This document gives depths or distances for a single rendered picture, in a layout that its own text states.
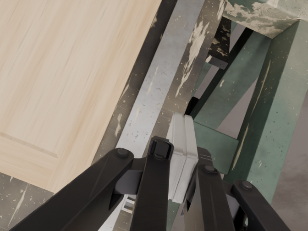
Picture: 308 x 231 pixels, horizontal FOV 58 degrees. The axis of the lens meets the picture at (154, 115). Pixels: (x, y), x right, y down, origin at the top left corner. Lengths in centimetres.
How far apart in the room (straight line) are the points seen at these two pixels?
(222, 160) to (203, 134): 7
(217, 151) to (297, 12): 32
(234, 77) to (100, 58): 45
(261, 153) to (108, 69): 32
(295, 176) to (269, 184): 199
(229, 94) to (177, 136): 74
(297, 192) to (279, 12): 221
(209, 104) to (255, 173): 43
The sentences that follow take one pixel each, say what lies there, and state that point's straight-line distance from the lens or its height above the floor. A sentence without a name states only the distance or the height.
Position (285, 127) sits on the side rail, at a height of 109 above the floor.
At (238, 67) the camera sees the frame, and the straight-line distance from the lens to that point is 84.
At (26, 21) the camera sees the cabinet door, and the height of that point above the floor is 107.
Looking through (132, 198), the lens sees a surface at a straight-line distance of 54.
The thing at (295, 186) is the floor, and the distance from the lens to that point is 266.
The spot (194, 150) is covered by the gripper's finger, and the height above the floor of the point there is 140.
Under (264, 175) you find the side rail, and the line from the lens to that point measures 56.
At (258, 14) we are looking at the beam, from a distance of 67.
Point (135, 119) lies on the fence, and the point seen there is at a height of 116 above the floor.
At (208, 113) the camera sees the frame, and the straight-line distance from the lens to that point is 96.
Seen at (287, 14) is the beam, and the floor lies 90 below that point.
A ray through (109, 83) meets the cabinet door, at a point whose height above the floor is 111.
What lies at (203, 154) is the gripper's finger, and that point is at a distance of 17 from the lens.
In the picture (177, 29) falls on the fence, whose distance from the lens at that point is 56.
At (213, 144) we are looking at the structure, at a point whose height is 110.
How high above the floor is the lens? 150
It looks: 45 degrees down
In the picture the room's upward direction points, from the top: 161 degrees counter-clockwise
